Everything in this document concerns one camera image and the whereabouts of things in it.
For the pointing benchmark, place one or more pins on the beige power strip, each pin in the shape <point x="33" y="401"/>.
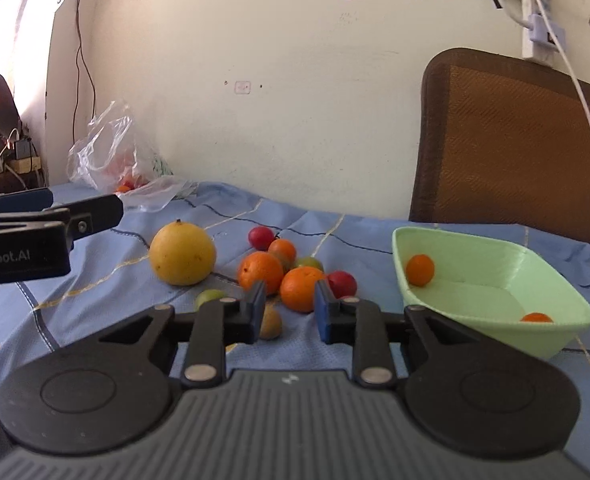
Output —
<point x="22" y="165"/>

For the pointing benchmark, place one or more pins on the red cherry tomato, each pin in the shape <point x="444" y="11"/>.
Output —
<point x="343" y="283"/>
<point x="261" y="238"/>

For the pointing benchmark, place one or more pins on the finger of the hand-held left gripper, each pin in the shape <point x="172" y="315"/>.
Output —
<point x="97" y="212"/>
<point x="22" y="200"/>

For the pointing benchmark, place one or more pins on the green cherry tomato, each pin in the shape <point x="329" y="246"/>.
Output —
<point x="310" y="263"/>
<point x="209" y="297"/>

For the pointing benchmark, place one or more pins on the blue checked cloth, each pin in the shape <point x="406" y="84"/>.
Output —
<point x="365" y="232"/>

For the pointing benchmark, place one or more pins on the small orange mandarin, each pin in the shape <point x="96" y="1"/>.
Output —
<point x="420" y="270"/>
<point x="537" y="317"/>
<point x="282" y="248"/>

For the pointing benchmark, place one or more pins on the brown woven chair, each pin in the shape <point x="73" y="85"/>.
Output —
<point x="505" y="150"/>

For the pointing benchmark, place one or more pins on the clear plastic bag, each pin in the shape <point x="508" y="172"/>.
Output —
<point x="102" y="155"/>

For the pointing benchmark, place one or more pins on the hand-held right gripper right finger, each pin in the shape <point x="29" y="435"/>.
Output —
<point x="323" y="312"/>

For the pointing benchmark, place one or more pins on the small pink wall sticker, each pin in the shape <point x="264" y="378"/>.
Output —
<point x="243" y="87"/>

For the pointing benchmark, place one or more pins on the large yellow citrus fruit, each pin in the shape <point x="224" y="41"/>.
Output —
<point x="182" y="255"/>

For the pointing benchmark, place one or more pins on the white plug adapter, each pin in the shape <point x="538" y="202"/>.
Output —
<point x="542" y="30"/>

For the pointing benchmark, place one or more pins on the light green plastic bowl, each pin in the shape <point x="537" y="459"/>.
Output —
<point x="495" y="330"/>

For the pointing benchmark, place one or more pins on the black charger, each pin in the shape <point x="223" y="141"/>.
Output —
<point x="23" y="149"/>

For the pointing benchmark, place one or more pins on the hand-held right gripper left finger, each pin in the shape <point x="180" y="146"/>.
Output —
<point x="255" y="310"/>

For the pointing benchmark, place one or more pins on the white wall power strip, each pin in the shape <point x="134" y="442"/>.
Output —
<point x="531" y="50"/>

